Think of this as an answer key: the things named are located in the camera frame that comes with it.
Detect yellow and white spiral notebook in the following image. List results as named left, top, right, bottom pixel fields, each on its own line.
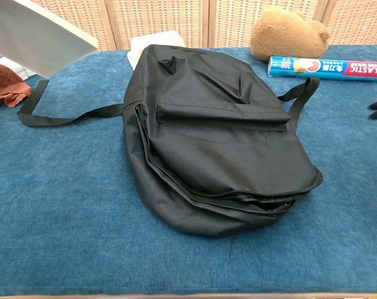
left=0, top=0, right=100, bottom=79

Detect woven wicker folding screen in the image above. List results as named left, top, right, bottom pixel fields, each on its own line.
left=35, top=0, right=377, bottom=52

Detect rust brown cloth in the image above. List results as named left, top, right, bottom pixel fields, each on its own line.
left=0, top=61, right=33, bottom=110

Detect blue plastic food wrap box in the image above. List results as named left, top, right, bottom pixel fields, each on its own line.
left=267, top=55, right=377, bottom=83

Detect brown plush toy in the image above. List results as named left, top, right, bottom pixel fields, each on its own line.
left=249, top=6, right=332, bottom=62

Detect black fabric backpack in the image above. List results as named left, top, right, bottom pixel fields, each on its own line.
left=16, top=44, right=324, bottom=239

